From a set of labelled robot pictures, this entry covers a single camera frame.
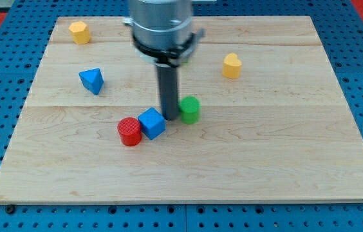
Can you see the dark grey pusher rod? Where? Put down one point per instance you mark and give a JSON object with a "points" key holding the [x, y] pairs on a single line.
{"points": [[168, 91]]}

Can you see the green cylinder block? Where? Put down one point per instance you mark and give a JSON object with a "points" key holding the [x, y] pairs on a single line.
{"points": [[189, 110]]}

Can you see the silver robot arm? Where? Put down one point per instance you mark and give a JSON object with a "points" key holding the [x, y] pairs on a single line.
{"points": [[162, 33]]}

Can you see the yellow heart block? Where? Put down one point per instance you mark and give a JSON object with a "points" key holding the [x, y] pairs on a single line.
{"points": [[231, 66]]}

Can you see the blue cube block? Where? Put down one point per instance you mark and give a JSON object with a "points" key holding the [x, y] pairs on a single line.
{"points": [[152, 123]]}

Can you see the red cylinder block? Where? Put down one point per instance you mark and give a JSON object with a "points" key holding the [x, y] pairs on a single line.
{"points": [[129, 130]]}

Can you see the blue triangle block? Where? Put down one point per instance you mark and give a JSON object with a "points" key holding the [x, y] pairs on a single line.
{"points": [[92, 80]]}

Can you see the yellow hexagon block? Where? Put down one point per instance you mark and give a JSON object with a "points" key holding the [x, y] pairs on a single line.
{"points": [[79, 32]]}

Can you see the wooden board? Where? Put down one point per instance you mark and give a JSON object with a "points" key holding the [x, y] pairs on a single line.
{"points": [[281, 133]]}

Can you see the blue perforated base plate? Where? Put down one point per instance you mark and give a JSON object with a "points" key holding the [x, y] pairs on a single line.
{"points": [[24, 35]]}

